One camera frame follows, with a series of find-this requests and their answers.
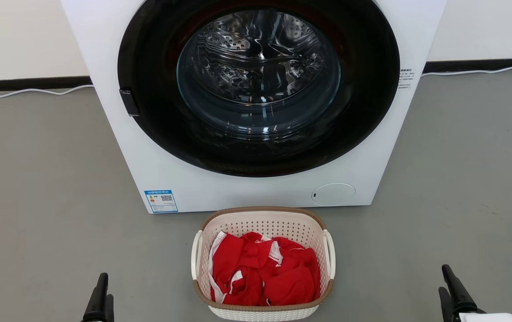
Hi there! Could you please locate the round white filter cover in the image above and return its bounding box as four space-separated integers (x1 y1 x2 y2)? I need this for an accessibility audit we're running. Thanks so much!
311 183 356 207

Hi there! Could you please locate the black round washer door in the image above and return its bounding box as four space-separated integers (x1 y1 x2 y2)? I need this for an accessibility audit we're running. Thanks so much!
117 0 401 178

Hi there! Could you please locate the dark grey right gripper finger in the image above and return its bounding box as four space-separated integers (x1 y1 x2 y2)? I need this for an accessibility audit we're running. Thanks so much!
438 287 455 322
442 264 486 322

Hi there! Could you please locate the blue energy label sticker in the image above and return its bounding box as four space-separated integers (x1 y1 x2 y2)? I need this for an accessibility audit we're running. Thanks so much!
144 190 179 214

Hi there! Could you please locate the small printed text label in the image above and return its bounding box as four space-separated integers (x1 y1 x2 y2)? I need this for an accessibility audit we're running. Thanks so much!
397 68 418 92

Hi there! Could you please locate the white perforated laundry basket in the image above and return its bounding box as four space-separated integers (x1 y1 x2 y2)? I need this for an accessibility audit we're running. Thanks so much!
191 206 336 322

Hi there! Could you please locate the red and white garment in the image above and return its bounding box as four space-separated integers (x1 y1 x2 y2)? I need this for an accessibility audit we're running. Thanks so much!
208 231 321 307

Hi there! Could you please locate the black door latch handle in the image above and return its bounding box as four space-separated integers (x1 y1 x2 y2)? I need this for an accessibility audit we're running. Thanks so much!
119 89 140 118

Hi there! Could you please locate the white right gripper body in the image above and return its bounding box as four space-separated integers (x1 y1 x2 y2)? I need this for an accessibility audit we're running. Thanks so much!
460 313 512 322

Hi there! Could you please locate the white front-load washing machine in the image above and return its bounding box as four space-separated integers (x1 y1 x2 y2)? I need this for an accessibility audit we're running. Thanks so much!
60 0 448 214

